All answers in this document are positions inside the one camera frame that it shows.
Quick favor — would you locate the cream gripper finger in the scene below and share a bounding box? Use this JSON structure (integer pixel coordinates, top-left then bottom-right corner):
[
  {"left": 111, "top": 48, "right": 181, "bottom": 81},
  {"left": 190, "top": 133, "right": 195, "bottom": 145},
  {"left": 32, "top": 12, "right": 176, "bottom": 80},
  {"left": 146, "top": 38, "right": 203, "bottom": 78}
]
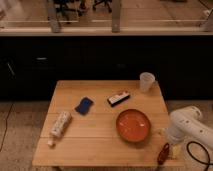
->
[{"left": 170, "top": 145, "right": 181, "bottom": 158}]

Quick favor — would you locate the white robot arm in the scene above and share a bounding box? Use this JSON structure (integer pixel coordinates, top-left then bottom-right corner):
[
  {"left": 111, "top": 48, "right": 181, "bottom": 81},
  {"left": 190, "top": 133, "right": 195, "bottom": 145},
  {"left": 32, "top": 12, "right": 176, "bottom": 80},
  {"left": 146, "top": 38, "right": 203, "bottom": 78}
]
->
[{"left": 165, "top": 106, "right": 213, "bottom": 158}]

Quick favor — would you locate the black white board eraser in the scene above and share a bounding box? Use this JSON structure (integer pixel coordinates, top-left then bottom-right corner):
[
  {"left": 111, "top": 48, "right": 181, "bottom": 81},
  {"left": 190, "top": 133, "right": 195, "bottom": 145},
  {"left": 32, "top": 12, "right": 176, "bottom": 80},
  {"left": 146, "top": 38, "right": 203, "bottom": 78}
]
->
[{"left": 107, "top": 91, "right": 130, "bottom": 107}]

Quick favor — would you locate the blue sponge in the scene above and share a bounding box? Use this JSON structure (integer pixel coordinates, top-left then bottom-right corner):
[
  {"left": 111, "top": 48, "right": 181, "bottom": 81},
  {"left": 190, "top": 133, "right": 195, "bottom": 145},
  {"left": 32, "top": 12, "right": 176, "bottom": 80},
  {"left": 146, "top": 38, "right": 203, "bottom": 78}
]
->
[{"left": 75, "top": 97, "right": 93, "bottom": 115}]

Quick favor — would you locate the orange ceramic bowl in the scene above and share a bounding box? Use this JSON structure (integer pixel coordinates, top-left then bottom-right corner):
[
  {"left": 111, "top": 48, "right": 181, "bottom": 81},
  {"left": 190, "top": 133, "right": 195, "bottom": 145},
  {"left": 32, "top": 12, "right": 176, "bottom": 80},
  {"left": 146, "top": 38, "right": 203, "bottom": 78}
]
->
[{"left": 116, "top": 109, "right": 151, "bottom": 143}]

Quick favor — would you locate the wooden table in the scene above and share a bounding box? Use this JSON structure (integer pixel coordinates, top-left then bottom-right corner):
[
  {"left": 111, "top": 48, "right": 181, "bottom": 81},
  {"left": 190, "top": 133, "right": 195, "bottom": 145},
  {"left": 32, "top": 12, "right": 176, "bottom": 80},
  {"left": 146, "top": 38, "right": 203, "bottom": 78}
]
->
[{"left": 32, "top": 79, "right": 185, "bottom": 171}]

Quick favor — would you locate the thin cable left floor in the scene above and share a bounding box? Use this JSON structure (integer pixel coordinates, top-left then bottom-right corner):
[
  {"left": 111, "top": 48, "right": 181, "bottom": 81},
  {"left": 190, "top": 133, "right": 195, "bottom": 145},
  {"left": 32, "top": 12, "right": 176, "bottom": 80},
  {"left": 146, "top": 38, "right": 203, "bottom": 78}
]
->
[{"left": 0, "top": 99, "right": 15, "bottom": 153}]

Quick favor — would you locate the translucent plastic cup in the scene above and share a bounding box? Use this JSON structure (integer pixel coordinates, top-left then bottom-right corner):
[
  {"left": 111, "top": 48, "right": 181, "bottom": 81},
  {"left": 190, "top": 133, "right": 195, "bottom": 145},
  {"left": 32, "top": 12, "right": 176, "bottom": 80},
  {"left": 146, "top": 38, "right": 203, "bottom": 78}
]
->
[{"left": 140, "top": 72, "right": 155, "bottom": 92}]

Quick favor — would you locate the black office chair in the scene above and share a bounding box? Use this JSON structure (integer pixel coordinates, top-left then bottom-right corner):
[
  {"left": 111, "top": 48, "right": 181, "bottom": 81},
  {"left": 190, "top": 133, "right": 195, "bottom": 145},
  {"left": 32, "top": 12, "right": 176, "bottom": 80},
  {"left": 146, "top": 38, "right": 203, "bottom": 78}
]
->
[
  {"left": 53, "top": 0, "right": 82, "bottom": 23},
  {"left": 92, "top": 0, "right": 113, "bottom": 14}
]

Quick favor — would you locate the black cable on floor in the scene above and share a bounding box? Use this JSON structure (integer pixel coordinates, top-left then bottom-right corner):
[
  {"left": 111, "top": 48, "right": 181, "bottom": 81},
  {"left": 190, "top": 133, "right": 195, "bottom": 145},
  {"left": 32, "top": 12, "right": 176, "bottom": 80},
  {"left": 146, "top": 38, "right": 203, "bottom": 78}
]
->
[{"left": 186, "top": 140, "right": 213, "bottom": 171}]

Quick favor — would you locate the dark cabinet counter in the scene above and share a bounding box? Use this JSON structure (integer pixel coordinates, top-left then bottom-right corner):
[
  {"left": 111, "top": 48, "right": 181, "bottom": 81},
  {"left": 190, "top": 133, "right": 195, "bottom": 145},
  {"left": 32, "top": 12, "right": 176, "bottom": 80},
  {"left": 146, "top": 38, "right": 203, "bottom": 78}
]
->
[{"left": 0, "top": 34, "right": 213, "bottom": 100}]

